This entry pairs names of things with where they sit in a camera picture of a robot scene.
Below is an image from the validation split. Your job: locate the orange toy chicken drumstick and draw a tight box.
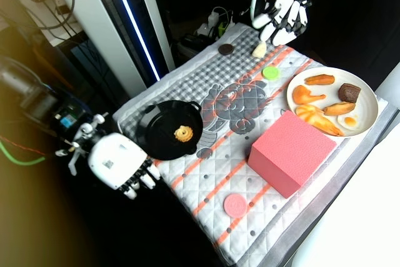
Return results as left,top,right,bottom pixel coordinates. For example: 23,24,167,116
292,84,326,105

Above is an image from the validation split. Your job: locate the pink round cookie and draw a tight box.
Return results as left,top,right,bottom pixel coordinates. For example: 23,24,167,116
223,193,248,218

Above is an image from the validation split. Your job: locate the thick green cable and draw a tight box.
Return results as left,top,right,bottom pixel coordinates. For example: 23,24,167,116
0,140,46,167

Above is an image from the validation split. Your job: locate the tan toy bread piece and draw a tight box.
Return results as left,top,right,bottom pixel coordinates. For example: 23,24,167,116
323,101,356,116

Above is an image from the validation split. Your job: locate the green round cookie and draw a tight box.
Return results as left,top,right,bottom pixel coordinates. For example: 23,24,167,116
261,66,281,80

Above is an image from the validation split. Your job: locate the orange toy shrimp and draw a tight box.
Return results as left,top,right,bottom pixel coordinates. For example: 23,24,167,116
295,104,344,138

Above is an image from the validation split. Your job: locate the grey quilt with bear print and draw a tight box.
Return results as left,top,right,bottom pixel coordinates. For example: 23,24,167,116
112,23,390,266

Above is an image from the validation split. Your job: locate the yellow butter cookie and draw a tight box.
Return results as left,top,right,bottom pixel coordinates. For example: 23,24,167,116
174,125,194,143

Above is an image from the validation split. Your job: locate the red cube box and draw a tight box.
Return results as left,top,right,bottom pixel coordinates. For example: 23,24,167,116
248,109,338,199

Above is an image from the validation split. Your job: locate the brown chocolate toy piece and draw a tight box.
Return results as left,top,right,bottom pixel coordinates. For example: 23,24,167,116
337,83,362,104

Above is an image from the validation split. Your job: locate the black pan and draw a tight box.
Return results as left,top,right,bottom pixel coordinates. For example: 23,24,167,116
136,100,204,161

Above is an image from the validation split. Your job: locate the dark brown round cookie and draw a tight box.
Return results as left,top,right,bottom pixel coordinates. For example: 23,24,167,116
217,43,235,56

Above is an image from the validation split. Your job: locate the toy fried egg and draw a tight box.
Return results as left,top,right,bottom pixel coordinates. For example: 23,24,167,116
337,113,359,129

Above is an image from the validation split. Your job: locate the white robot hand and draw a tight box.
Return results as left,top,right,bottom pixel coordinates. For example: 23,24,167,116
249,0,313,47
87,132,162,201

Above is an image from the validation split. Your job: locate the white power strip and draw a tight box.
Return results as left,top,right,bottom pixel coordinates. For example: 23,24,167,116
196,6,235,38

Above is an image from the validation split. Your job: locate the white toy dumpling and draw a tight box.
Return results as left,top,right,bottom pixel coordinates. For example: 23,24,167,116
251,41,268,59

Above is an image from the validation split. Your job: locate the white robot body column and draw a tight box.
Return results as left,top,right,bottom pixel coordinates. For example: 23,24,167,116
43,0,176,99

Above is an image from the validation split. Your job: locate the cream round plate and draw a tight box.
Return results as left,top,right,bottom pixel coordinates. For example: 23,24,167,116
286,66,379,138

